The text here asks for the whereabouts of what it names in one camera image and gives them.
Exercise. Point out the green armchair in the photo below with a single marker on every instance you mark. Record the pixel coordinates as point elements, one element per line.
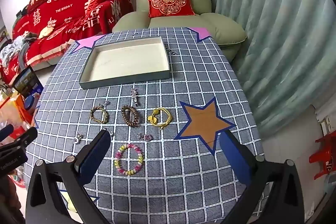
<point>170,22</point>

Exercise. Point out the red plastic stool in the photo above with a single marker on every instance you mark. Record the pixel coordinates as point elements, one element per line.
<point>324,153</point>

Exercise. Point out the pale green curtain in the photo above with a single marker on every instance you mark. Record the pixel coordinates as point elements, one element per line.
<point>262,29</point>

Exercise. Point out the blue round container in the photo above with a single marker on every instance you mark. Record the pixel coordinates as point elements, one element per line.
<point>31,103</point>

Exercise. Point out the red printed sofa blanket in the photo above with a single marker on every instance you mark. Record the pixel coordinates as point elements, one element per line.
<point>73,8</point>

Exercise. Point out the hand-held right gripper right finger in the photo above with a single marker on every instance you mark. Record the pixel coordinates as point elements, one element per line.
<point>236,158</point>

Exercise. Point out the orange box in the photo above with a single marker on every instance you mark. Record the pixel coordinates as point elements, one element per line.
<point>15,111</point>

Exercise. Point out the grey cloth pile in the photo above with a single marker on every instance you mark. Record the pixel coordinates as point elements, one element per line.
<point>15,47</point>

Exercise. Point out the person's left forearm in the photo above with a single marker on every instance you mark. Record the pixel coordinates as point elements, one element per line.
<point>10,203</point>

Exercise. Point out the pink gem brooch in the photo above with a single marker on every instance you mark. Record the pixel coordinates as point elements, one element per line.
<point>146,137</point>

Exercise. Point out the grey checked tablecloth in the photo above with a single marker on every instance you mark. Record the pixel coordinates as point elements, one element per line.
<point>170,187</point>

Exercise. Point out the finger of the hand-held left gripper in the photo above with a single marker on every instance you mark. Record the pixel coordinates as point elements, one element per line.
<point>25,138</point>
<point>5,132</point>

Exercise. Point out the small silver charm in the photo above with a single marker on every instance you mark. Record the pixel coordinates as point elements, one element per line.
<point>110,133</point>
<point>105,104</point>

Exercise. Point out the grey tray with cream lining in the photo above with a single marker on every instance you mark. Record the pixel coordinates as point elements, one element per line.
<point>126,61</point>

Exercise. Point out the dark printed box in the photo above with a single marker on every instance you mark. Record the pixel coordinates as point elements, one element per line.
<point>25,81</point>

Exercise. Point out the tan round plush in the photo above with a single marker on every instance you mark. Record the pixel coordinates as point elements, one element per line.
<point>47,32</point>

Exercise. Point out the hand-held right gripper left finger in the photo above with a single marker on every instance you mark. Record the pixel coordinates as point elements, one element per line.
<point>94,158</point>

